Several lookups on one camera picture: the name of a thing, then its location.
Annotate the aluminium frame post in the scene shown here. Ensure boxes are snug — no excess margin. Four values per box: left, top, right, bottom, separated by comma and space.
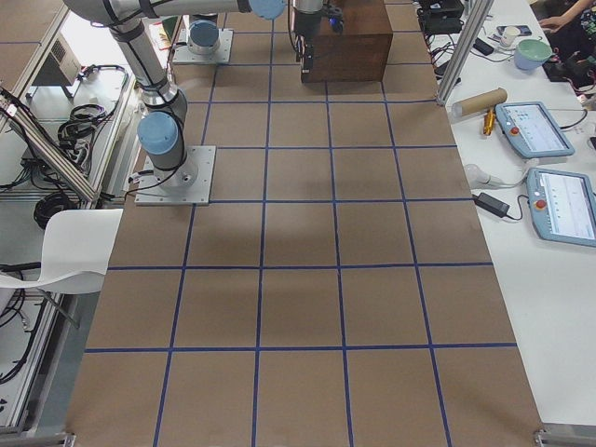
437, 0, 494, 106

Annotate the black power adapter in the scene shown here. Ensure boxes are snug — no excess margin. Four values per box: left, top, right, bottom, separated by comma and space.
473, 193, 509, 218

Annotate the person's hand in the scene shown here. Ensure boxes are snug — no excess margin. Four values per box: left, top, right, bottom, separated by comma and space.
538, 16, 566, 33

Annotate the white paper sheet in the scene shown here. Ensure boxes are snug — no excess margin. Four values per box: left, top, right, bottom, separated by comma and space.
1, 209, 123, 294

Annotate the green bowl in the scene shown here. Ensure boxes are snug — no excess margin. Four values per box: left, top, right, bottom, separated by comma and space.
513, 39, 553, 71

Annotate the cardboard tube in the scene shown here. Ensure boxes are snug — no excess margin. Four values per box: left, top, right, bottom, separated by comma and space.
452, 88, 508, 117

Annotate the black phone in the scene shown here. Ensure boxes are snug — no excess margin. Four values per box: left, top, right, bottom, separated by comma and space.
473, 38, 494, 56

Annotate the upper teach pendant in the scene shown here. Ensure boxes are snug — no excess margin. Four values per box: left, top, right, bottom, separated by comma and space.
494, 102, 576, 159

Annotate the teach pendant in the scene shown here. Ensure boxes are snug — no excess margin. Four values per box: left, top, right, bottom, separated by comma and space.
526, 168, 595, 247
494, 102, 576, 159

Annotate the yellow tool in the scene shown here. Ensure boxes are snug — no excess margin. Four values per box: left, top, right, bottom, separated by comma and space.
482, 108, 495, 136

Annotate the lower teach pendant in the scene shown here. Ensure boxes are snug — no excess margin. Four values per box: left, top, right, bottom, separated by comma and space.
526, 168, 595, 247

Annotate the dark wooden drawer cabinet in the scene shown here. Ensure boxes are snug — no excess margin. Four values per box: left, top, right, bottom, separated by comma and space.
301, 0, 393, 83

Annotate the black idle gripper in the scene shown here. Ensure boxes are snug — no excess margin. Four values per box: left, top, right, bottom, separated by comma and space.
291, 8, 344, 70

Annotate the brown paper grid mat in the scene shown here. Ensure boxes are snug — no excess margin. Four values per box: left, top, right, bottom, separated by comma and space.
66, 1, 540, 446

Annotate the white paper cup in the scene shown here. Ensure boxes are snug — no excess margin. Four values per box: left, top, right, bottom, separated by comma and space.
499, 25, 521, 48

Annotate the white light bulb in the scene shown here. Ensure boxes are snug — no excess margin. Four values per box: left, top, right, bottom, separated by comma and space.
464, 164, 503, 189

